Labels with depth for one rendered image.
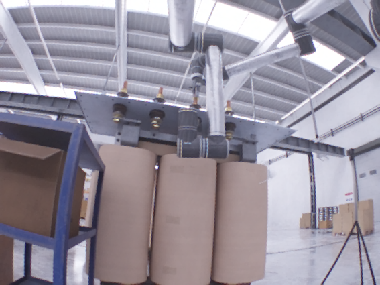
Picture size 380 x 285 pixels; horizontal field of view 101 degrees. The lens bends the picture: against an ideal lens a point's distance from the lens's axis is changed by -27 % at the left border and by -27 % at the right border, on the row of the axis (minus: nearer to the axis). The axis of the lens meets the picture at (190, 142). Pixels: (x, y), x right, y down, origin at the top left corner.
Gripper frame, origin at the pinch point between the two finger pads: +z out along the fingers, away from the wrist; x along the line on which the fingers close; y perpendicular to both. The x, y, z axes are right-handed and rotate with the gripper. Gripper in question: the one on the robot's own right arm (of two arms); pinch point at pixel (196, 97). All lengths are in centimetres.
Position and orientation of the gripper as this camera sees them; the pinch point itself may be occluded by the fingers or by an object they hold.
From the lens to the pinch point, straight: 166.1
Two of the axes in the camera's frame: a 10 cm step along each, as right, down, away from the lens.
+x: 2.1, -3.2, -9.2
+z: -0.6, 9.4, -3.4
